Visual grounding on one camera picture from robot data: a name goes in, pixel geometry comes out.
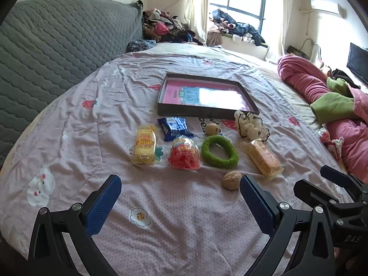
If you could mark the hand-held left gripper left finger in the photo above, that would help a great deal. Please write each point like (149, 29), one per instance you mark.
(103, 204)

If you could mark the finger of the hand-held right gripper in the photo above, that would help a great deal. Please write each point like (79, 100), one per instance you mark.
(313, 191)
(335, 174)

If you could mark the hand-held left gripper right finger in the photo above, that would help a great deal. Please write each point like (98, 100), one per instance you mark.
(257, 207)

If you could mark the wrinkled walnut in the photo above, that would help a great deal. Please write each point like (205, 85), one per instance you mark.
(231, 180)

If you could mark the orange wafer packet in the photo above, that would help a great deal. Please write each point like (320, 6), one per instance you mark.
(263, 158)

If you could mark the yellow cake packet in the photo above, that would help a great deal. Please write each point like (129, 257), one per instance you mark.
(143, 145)

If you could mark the cream scrunchie black trim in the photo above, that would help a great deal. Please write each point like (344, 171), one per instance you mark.
(253, 132)

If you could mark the red snack packet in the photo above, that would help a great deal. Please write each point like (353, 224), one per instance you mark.
(184, 153)

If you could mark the blue snack packet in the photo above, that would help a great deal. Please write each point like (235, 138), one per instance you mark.
(174, 126)

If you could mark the pink shallow box tray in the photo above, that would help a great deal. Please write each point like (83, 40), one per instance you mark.
(218, 97)

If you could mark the red white candy packet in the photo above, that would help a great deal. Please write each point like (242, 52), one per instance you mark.
(335, 146)

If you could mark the green blanket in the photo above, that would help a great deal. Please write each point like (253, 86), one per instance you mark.
(330, 106)

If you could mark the small smooth tan nut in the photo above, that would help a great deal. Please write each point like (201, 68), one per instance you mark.
(212, 128)

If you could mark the pink quilt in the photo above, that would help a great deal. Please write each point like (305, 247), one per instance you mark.
(302, 77)

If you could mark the pink printed bedsheet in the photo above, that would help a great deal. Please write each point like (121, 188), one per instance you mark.
(115, 92)

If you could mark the black television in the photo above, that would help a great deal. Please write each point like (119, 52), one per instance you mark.
(358, 60)

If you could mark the dark small bag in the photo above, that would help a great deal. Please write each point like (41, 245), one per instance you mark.
(297, 51)

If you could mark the grey quilted headboard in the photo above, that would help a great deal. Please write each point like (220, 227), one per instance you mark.
(57, 49)

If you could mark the dark patterned cloth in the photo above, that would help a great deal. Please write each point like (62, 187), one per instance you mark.
(141, 46)

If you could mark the cream curtain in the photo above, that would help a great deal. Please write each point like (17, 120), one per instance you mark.
(197, 5)
(283, 20)

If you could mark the white air conditioner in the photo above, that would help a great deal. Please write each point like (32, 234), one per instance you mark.
(327, 7)

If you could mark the heap of dark jackets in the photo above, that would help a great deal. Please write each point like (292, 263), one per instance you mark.
(244, 30)

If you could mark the pile of mixed clothes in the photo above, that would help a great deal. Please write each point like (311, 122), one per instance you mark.
(164, 28)

